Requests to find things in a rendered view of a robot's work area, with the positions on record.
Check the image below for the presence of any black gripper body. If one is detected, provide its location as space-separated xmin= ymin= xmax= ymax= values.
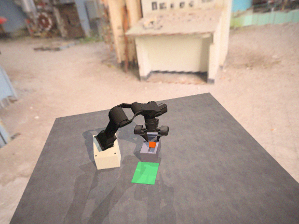
xmin=134 ymin=118 xmax=169 ymax=136

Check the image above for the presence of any orange l-shaped part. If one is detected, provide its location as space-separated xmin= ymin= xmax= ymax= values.
xmin=149 ymin=142 xmax=156 ymax=148

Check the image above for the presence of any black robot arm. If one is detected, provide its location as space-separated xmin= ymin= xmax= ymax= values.
xmin=96 ymin=101 xmax=167 ymax=151

